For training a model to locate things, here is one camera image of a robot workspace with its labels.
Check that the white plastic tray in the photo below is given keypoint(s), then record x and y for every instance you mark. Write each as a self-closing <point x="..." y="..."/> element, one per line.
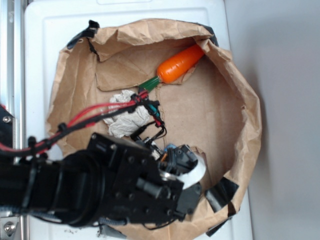
<point x="51" y="24"/>

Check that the aluminium frame rail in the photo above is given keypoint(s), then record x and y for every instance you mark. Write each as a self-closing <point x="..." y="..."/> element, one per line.
<point x="12" y="64"/>

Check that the blue sponge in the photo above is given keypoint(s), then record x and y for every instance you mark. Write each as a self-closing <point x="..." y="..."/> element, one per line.
<point x="171" y="146"/>

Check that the crumpled white paper towel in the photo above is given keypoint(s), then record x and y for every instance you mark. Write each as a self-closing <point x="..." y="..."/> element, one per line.
<point x="125" y="124"/>

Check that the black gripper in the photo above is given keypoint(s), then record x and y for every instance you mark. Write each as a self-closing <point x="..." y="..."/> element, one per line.
<point x="133" y="189"/>

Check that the brown paper bag bin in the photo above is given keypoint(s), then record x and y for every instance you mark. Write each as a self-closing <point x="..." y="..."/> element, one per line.
<point x="212" y="107"/>

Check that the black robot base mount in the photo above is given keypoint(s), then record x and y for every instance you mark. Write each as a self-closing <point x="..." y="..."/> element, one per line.
<point x="7" y="129"/>

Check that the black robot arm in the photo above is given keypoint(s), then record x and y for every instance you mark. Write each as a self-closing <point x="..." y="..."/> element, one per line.
<point x="68" y="190"/>

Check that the orange plastic toy carrot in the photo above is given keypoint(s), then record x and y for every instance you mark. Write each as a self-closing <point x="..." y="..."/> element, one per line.
<point x="173" y="68"/>

